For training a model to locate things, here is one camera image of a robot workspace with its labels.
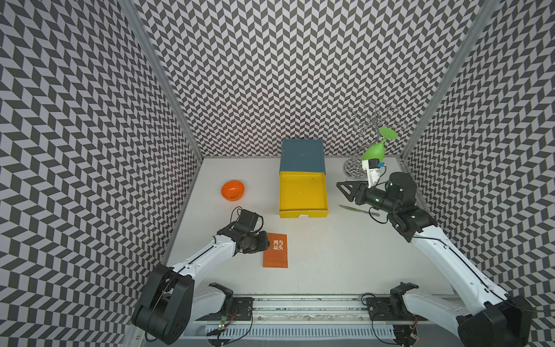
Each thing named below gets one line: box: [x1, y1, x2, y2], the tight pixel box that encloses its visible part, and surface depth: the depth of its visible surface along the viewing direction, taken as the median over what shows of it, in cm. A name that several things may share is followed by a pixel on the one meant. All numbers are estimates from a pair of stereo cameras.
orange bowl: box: [220, 180, 245, 202], surface depth 102 cm
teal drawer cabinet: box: [278, 138, 326, 173], surface depth 91 cm
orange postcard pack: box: [262, 232, 289, 269], surface depth 87 cm
